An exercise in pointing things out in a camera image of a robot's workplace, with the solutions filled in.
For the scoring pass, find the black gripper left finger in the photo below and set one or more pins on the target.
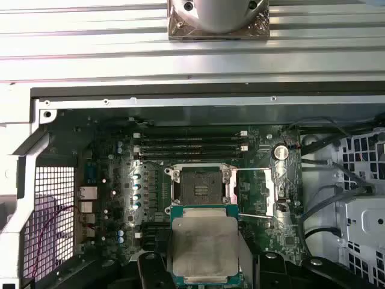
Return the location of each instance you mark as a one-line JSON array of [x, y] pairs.
[[152, 271]]

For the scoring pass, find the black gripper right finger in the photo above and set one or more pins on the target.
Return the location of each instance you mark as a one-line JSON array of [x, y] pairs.
[[273, 271]]

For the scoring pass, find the silver-topped green CPU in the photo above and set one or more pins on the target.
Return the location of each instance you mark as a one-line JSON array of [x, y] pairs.
[[204, 247]]

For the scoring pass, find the metal CPU socket cover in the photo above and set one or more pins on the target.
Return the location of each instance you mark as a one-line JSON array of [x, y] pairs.
[[269, 192]]

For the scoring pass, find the RAM slot with white latches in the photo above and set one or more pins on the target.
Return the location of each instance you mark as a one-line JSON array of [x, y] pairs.
[[189, 147], [189, 134], [137, 235]]

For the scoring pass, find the green motherboard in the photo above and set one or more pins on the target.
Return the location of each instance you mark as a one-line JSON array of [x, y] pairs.
[[258, 238]]

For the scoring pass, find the silver rear port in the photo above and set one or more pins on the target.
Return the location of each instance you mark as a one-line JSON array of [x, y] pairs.
[[88, 218], [88, 231], [88, 192], [87, 206]]

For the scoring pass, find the blue rear port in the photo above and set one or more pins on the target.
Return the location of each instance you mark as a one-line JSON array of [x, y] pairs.
[[91, 174]]

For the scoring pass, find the round silver coin battery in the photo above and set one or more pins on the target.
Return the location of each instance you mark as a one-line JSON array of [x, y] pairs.
[[280, 152]]

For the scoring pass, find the silver board screw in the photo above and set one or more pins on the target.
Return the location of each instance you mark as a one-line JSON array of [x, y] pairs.
[[268, 136]]

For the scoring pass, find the open metal PC case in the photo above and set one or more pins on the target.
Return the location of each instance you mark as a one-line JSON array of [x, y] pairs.
[[180, 101]]

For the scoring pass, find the CPU socket with metal frame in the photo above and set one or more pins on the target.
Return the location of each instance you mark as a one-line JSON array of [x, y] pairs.
[[201, 180]]

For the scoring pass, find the brown square base plate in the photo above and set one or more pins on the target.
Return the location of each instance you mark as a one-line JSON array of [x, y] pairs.
[[180, 33]]

